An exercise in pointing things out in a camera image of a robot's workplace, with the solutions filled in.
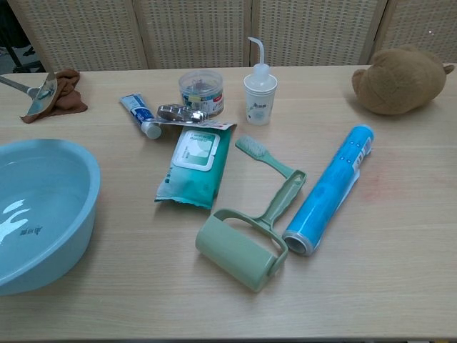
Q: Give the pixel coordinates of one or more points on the woven folding screen panel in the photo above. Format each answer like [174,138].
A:
[196,32]
[89,32]
[317,28]
[425,21]

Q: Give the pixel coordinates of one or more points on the white squeeze bottle with spout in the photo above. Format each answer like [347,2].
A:
[260,103]

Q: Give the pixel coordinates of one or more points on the clear jar of clips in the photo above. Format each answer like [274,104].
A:
[203,91]

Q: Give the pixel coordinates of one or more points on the green lint roller with brush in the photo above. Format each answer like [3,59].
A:
[235,252]

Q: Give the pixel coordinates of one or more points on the teal wet wipes pack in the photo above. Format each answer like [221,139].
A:
[196,164]

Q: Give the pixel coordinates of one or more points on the blue white toothpaste tube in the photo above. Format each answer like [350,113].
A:
[137,110]

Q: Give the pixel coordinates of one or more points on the brown plush toy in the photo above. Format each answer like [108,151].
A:
[400,82]

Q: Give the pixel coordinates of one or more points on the brown crumpled cloth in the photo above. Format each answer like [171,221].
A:
[69,98]

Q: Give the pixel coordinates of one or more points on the light blue plastic basin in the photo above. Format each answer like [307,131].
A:
[43,200]

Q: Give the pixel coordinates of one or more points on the black tripod stand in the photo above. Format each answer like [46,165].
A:
[15,59]

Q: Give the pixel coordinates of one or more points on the stainless steel ladle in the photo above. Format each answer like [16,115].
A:
[43,94]

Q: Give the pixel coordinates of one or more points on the battery blister pack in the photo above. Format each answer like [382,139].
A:
[178,112]

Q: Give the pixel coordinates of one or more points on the blue cling film roll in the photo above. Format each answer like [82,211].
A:
[332,186]

